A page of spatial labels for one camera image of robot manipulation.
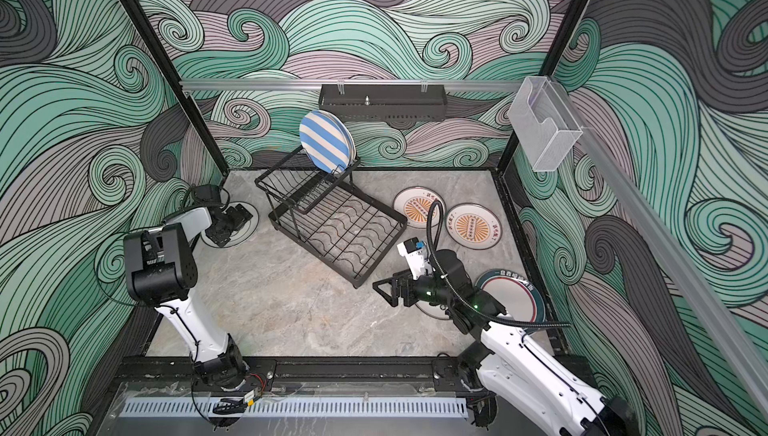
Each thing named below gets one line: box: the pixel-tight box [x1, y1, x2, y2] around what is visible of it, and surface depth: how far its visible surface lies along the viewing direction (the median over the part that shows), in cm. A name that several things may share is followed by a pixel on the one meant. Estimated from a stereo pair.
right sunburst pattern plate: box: [444, 202, 503, 251], surface depth 105 cm
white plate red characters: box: [416, 300, 451, 320], surface depth 83 cm
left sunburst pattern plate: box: [392, 186, 446, 229], surface depth 112 cm
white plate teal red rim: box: [475, 269, 546, 322], surface depth 89 cm
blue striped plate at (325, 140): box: [299, 110, 350, 174], surface depth 89 cm
